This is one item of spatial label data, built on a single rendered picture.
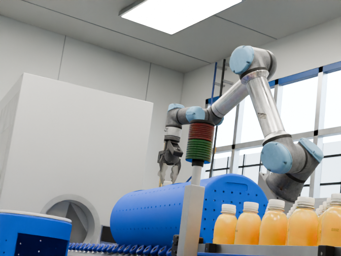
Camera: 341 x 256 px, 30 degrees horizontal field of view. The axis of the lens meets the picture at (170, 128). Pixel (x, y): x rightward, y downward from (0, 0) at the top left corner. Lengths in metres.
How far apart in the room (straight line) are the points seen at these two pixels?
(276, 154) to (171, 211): 0.46
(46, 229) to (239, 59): 0.99
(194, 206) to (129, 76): 6.32
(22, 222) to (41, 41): 5.20
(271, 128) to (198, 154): 0.95
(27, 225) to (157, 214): 0.46
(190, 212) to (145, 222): 0.93
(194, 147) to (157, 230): 0.85
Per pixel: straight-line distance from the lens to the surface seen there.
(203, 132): 1.54
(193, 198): 1.52
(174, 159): 2.81
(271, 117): 2.46
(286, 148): 2.39
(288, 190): 2.55
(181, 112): 2.79
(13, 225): 2.36
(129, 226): 2.61
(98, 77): 7.60
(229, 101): 2.78
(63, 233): 2.39
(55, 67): 7.40
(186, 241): 1.51
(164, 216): 2.26
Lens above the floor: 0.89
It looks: 13 degrees up
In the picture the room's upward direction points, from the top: 7 degrees clockwise
